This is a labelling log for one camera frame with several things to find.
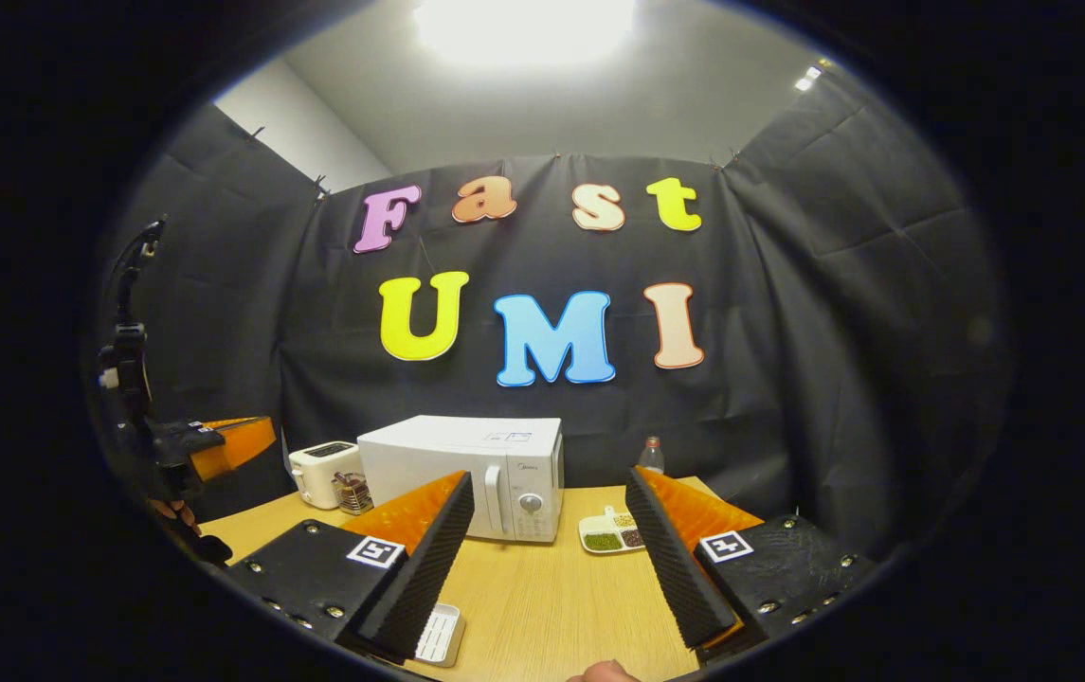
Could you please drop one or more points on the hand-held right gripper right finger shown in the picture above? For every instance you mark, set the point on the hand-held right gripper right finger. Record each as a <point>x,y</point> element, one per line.
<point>670,568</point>

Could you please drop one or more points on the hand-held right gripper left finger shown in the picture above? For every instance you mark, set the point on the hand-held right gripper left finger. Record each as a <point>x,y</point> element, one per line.
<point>428,568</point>

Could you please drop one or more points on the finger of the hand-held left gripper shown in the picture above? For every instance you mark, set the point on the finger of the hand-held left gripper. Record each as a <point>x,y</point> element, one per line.
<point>239,450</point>

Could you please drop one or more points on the white microwave oven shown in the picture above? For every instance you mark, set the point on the white microwave oven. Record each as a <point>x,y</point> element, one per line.
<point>438,464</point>

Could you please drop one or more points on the small white plastic tray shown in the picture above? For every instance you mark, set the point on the small white plastic tray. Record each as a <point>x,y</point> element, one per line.
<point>438,635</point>

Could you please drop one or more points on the white divided dish of beans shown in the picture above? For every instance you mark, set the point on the white divided dish of beans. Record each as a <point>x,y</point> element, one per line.
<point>604,538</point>

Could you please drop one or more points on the white toaster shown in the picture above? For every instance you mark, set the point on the white toaster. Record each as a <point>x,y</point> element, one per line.
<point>319,474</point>

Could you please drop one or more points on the clear bottle with red label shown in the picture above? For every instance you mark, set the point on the clear bottle with red label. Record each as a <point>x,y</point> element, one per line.
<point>651,457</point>

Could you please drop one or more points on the black backdrop cloth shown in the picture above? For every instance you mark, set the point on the black backdrop cloth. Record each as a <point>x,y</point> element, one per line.
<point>788,332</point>

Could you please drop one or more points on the large ceiling light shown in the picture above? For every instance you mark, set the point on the large ceiling light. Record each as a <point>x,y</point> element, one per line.
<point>523,28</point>

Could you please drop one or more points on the small ceiling light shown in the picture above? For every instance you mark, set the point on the small ceiling light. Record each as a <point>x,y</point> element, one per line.
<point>805,78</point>

